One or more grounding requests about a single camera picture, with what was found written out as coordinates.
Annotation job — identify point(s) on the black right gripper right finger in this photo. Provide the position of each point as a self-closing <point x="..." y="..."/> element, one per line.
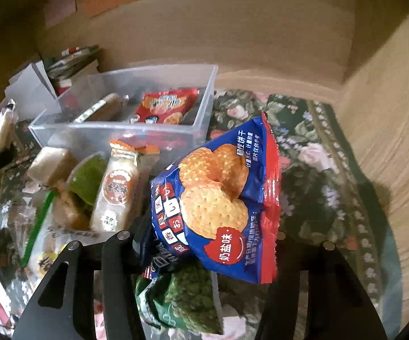
<point x="338" y="307"/>

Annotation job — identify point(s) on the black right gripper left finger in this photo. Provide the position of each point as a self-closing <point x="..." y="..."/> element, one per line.
<point x="62" y="306"/>

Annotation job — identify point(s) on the blue cracker snack packet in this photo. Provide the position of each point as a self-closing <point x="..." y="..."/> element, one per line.
<point x="220" y="204"/>

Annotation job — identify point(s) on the beige powder snack bag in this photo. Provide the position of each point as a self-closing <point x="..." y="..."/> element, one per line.
<point x="103" y="110"/>

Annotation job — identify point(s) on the red cracker snack packet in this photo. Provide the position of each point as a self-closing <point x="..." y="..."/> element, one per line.
<point x="166" y="107"/>

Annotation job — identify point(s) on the green pea snack packet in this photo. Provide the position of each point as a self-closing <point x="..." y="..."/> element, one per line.
<point x="187" y="299"/>

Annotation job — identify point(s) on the beige wafer block packet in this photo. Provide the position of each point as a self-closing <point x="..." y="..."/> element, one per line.
<point x="52" y="164"/>

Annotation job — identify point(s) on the clear zip bag green seal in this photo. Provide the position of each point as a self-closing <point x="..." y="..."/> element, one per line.
<point x="35" y="227"/>

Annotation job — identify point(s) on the white paper sheets stack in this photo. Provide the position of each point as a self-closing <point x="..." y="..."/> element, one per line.
<point x="32" y="92"/>

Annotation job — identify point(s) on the cream orange biscuit packet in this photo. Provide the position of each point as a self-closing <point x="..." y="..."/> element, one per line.
<point x="121" y="192"/>

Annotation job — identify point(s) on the green jelly cup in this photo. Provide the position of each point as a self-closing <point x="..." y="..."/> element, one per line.
<point x="85" y="179"/>

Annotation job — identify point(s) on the floral dark green tablecloth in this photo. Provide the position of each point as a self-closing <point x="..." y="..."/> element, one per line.
<point x="324" y="196"/>

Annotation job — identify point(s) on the stack of books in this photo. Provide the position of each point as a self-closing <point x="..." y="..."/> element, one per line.
<point x="74" y="64"/>

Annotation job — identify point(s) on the pink sticky note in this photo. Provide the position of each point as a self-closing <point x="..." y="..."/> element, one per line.
<point x="55" y="11"/>

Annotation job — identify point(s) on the clear plastic storage bin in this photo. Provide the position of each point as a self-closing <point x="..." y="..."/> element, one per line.
<point x="57" y="125"/>

